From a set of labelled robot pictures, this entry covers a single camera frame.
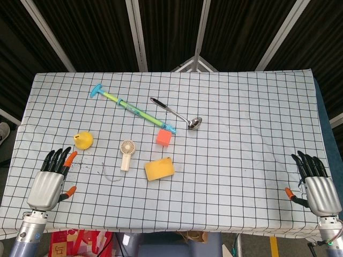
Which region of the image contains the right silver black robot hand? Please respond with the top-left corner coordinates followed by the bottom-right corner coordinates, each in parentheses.
top-left (285, 150), bottom-right (343, 216)

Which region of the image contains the steel ladle black handle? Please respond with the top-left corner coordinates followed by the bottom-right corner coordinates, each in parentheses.
top-left (149, 97), bottom-right (203, 131)

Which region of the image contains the orange red cube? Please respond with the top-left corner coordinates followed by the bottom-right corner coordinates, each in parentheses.
top-left (156, 129), bottom-right (172, 147)

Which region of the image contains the yellow plastic funnel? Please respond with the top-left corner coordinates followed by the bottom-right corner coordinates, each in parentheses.
top-left (73, 131), bottom-right (94, 150)

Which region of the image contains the blue grey chair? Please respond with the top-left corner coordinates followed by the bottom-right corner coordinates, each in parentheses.
top-left (115, 231), bottom-right (223, 257)

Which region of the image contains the small white handheld fan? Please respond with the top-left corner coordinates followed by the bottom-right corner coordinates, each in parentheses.
top-left (120, 140), bottom-right (137, 172)

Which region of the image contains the green blue water pump toy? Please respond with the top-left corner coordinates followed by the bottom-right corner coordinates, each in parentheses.
top-left (90, 84), bottom-right (177, 135)

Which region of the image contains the white grid tablecloth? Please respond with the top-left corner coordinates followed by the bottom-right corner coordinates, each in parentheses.
top-left (0, 70), bottom-right (343, 240)

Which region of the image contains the white metal frame stand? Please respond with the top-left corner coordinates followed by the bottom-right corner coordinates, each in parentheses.
top-left (170, 55), bottom-right (220, 73)

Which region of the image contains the yellow sponge block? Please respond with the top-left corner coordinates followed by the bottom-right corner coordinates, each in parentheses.
top-left (144, 157), bottom-right (176, 182)

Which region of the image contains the red patterned paper bag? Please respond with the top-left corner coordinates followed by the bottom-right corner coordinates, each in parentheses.
top-left (50, 229), bottom-right (114, 257)

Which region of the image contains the white sneaker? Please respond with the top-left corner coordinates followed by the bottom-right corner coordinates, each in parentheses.
top-left (0, 122), bottom-right (11, 146)

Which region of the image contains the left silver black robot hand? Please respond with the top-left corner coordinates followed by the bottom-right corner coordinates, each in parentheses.
top-left (27, 147), bottom-right (78, 211)

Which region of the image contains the brown paper bag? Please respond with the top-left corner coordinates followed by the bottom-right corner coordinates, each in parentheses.
top-left (175, 231), bottom-right (209, 243)

